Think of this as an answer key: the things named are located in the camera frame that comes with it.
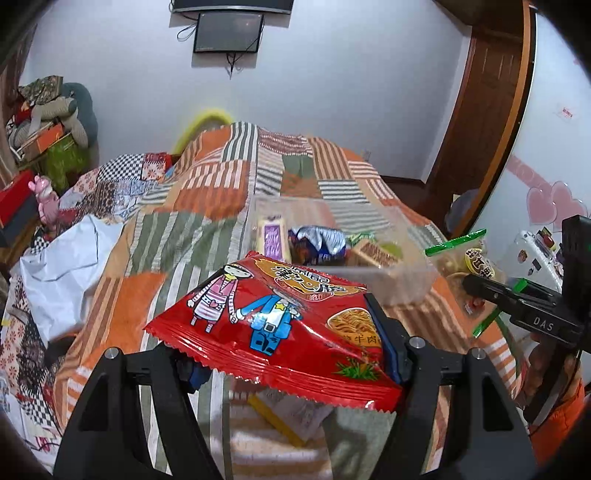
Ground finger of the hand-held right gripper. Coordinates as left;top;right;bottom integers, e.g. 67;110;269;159
462;274;562;319

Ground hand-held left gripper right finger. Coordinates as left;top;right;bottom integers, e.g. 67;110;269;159
365;293;539;480

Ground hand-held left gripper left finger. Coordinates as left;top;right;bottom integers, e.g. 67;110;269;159
53;344;223;480

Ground clear green-edged snack packet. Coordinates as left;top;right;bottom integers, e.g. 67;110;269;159
425;228;532;340

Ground clear plastic container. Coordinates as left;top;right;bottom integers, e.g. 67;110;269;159
252;196;440;306

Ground red cartoon snack packet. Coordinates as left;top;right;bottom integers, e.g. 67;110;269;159
144;250;405;413

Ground brown cracker packet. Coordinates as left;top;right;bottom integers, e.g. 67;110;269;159
353;237;403;271

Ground blue white snack packet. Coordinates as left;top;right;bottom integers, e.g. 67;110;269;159
287;225;348;267

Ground purple snack packet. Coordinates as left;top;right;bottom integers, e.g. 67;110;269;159
256;218;293;262

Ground person's right forearm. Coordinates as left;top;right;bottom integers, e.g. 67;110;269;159
515;342;591;445

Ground pink heart sticker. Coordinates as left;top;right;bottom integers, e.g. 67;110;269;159
508;154;590;228

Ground grey bag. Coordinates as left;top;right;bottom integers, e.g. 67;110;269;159
445;188;482;237

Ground long yellow biscuit packet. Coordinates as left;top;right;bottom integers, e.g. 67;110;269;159
247;390;334;446

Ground white plastic bag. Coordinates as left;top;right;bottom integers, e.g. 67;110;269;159
18;215;126;343

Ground brown wooden door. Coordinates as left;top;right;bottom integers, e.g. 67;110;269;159
429;28;528;223

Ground orange striped patchwork blanket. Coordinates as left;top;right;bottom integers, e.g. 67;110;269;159
53;121;532;480

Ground white cabinet door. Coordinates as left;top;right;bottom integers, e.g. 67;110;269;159
475;9;591;289

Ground checkered patchwork quilt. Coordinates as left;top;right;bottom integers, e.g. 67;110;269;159
0;152;182;462

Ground pink toy figure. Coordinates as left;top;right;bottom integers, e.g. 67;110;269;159
28;175;61;225

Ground green cardboard box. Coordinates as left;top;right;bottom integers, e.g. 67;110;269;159
44;138;91;191

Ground red box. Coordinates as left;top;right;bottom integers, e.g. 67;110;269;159
0;170;40;230

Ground yellow hoop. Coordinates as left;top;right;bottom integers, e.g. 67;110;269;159
171;108;234;154

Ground orange cardboard box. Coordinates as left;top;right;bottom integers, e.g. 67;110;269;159
16;122;66;160

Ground grey plush toy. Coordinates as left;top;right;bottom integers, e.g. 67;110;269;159
9;83;100;149

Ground patterned cushion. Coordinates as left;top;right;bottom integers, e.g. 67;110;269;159
18;76;64;105

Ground striped brown curtain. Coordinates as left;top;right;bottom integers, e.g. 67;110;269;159
0;28;38;185

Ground small black monitor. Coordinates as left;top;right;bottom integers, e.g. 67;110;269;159
193;11;265;55

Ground white stickered handle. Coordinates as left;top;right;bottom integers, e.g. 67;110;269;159
507;230;567;289

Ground wooden door frame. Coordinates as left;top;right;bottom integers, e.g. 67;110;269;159
450;0;539;241

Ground black wall television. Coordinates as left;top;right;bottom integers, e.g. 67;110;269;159
170;0;295;15

